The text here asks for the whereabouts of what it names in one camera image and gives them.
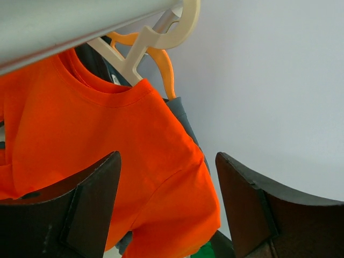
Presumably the orange hanger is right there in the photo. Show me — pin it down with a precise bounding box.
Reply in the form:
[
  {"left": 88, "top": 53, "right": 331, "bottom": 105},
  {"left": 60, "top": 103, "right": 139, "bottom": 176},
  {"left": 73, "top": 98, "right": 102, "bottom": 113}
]
[{"left": 106, "top": 32, "right": 176, "bottom": 100}]

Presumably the orange t shirt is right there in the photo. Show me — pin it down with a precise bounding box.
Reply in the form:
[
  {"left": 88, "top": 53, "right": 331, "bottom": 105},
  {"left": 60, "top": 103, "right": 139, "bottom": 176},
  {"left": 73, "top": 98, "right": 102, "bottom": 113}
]
[{"left": 1, "top": 49, "right": 220, "bottom": 257}]

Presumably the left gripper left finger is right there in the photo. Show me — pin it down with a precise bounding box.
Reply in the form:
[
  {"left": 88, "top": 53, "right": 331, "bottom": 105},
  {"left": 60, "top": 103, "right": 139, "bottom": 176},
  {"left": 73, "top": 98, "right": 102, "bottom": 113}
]
[{"left": 1, "top": 151, "right": 121, "bottom": 257}]

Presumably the green t shirt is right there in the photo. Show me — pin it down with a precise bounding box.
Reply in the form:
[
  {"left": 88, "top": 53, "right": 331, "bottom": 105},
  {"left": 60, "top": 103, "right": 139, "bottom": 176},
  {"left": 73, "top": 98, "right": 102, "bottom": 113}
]
[{"left": 190, "top": 241, "right": 216, "bottom": 258}]

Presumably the white metal clothes rack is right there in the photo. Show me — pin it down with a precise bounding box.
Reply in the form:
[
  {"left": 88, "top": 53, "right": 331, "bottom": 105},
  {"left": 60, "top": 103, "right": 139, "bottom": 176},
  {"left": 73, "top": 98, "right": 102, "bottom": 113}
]
[{"left": 1, "top": 0, "right": 181, "bottom": 75}]

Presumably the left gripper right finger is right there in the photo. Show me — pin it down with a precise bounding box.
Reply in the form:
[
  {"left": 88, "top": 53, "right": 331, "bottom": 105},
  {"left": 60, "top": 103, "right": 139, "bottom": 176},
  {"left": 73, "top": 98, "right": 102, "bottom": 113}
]
[{"left": 216, "top": 152, "right": 343, "bottom": 257}]

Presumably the beige hanger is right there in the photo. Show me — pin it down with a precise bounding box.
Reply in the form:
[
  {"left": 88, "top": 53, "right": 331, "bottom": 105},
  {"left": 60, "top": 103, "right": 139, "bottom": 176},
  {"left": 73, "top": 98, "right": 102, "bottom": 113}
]
[{"left": 87, "top": 0, "right": 200, "bottom": 86}]

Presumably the blue grey t shirt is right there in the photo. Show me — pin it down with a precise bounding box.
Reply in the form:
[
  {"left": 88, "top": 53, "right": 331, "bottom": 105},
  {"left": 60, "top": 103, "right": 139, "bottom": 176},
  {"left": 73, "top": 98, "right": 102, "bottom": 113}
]
[{"left": 75, "top": 44, "right": 235, "bottom": 257}]

